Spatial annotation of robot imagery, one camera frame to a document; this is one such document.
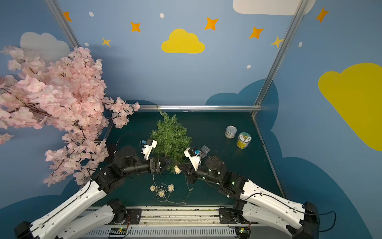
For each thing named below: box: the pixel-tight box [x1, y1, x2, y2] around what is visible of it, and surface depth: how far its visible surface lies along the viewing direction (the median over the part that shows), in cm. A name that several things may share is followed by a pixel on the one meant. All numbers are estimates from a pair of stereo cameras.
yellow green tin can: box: [236, 131, 253, 150], surface depth 100 cm
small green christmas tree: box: [151, 105, 192, 174], surface depth 72 cm
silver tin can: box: [224, 124, 238, 139], surface depth 106 cm
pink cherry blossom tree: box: [0, 45, 140, 186], surface depth 62 cm
